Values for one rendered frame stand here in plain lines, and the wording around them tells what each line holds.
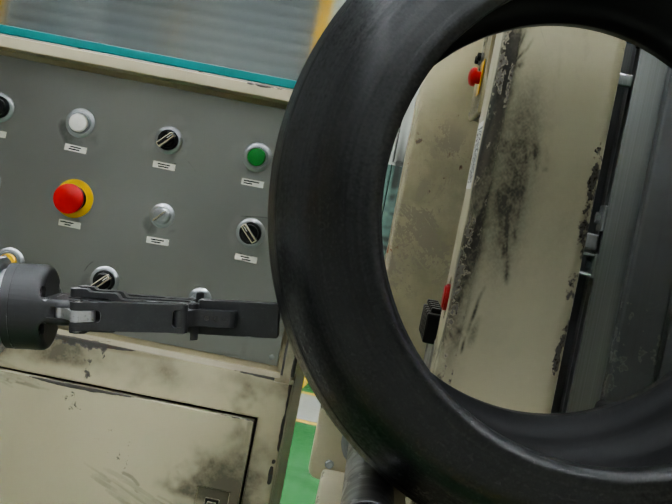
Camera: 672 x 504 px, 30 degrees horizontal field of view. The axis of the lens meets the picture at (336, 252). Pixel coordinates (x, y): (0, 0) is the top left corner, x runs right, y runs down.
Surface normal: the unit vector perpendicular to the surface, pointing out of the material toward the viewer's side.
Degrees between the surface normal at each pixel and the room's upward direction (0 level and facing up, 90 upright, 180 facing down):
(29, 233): 90
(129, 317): 88
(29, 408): 90
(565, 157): 90
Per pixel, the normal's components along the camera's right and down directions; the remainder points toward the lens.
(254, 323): -0.04, 0.04
